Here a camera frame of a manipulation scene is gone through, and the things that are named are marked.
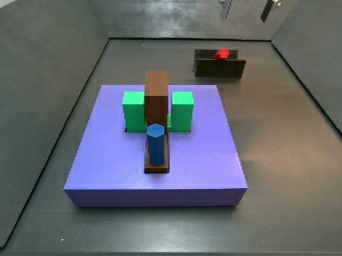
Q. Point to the blue hexagonal peg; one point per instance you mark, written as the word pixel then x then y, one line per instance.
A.
pixel 155 139

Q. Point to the green right block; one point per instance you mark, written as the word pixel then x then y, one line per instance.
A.
pixel 182 110

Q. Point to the green block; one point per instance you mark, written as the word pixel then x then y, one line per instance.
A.
pixel 132 106
pixel 182 110

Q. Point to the black angled holder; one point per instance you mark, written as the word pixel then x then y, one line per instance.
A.
pixel 207 66

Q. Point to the purple base board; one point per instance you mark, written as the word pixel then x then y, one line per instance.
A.
pixel 107 176

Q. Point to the green left block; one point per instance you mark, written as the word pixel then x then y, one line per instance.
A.
pixel 132 106

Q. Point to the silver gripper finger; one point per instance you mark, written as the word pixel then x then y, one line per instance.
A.
pixel 225 10
pixel 270 5

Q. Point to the brown slotted upright block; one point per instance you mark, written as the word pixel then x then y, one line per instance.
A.
pixel 156 111

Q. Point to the red hexagonal peg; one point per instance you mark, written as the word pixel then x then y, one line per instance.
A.
pixel 222 54

